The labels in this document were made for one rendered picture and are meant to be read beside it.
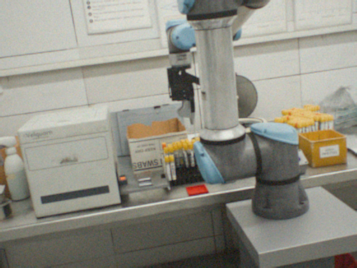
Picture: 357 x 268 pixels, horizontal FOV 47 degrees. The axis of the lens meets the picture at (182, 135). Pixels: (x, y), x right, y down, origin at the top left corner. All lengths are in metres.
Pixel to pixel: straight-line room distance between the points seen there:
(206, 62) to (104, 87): 1.06
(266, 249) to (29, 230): 0.78
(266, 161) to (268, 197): 0.10
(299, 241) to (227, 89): 0.38
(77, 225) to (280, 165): 0.69
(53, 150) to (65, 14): 0.78
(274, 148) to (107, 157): 0.57
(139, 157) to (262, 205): 0.70
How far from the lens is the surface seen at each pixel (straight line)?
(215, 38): 0.94
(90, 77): 1.95
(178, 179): 1.48
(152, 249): 2.21
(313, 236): 1.01
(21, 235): 1.43
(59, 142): 1.35
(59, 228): 1.40
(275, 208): 1.08
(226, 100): 0.96
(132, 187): 1.42
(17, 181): 1.64
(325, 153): 1.56
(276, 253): 0.96
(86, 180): 1.37
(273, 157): 1.04
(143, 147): 1.65
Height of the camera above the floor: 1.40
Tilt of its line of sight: 14 degrees down
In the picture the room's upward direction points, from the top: 7 degrees counter-clockwise
